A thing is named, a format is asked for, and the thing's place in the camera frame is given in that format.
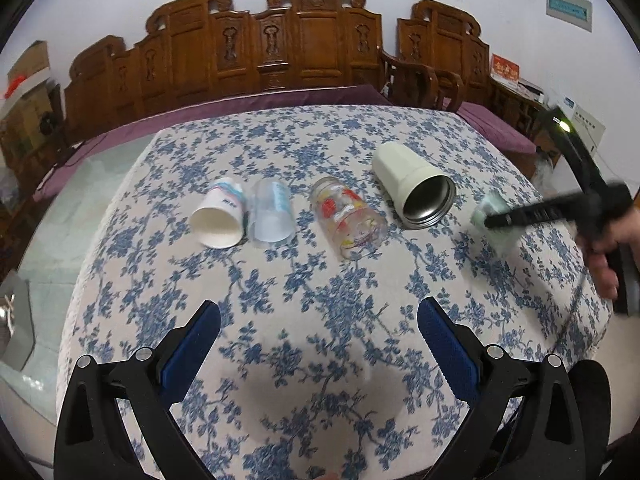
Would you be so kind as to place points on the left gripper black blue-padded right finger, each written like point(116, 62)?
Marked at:
point(523, 421)

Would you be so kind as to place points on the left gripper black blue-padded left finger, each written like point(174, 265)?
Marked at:
point(92, 441)

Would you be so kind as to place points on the white paper cup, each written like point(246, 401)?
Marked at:
point(218, 222)

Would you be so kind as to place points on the clear plastic cup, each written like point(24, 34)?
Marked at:
point(270, 216)

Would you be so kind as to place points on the person's right hand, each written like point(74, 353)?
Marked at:
point(622, 231)

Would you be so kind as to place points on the purple armchair cushion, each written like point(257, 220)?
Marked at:
point(495, 130)

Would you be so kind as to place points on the grey metal utensil holder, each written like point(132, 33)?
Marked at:
point(17, 330)

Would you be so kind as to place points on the wooden side table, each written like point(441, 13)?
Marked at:
point(521, 113)

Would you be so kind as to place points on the red box on side table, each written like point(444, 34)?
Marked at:
point(504, 69)

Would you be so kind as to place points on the cream steel-lined tumbler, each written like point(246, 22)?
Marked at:
point(422, 195)

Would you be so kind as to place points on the carved wooden armchair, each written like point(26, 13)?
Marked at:
point(440, 61)

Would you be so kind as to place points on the glass jar with red pattern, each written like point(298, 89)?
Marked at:
point(352, 227)

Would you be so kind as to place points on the blue floral tablecloth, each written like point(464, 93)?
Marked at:
point(319, 365)

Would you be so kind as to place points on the wooden cabinet at left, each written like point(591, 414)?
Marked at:
point(32, 135)

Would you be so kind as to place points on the cardboard box on cabinet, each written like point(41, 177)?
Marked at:
point(33, 59)

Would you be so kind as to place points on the carved wooden sofa bench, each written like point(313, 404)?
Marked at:
point(196, 51)

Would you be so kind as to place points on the white wall panel board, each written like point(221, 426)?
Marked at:
point(589, 129)

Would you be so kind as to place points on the grey wall electrical panel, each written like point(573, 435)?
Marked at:
point(575, 12)

